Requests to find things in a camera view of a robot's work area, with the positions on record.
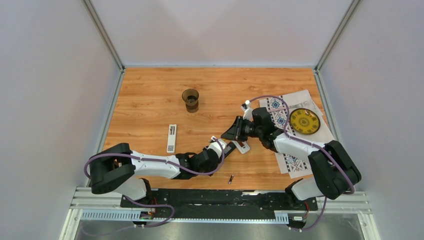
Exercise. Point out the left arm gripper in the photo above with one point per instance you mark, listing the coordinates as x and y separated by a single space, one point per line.
211 170

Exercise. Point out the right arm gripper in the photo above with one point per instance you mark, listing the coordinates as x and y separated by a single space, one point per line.
235 132

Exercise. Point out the small white remote control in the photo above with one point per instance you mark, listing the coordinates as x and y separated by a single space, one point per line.
171 139

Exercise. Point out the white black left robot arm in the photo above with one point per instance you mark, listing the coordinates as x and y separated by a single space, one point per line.
122 170

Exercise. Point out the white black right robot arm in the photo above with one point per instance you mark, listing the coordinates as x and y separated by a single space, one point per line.
334 172

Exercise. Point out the brown translucent plastic cup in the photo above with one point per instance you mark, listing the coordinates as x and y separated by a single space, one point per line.
191 100

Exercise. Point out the yellow patterned plate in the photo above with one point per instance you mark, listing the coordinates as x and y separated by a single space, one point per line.
305 121

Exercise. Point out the patterned white cloth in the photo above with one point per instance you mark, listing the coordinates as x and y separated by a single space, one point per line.
288 164

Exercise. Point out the metal fork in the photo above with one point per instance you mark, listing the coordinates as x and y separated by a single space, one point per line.
279 106

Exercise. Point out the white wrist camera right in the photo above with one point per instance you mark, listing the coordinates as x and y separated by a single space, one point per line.
247 110

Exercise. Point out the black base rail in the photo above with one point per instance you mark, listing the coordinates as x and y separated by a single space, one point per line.
224 204

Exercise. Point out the aluminium frame rail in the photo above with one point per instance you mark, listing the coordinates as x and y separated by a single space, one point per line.
113 206

